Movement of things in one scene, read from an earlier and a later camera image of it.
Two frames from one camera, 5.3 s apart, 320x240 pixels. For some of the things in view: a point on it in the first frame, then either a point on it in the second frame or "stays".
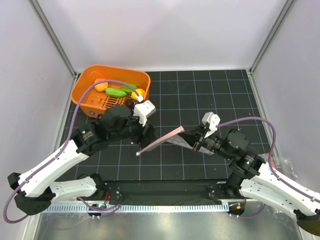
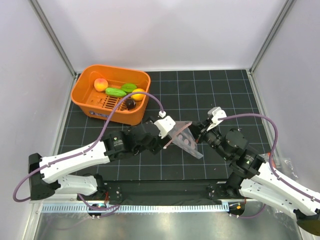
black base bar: [161, 192] stays
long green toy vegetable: [115, 91] stays
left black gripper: [143, 139] -> [159, 143]
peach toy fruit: [101, 87] stays
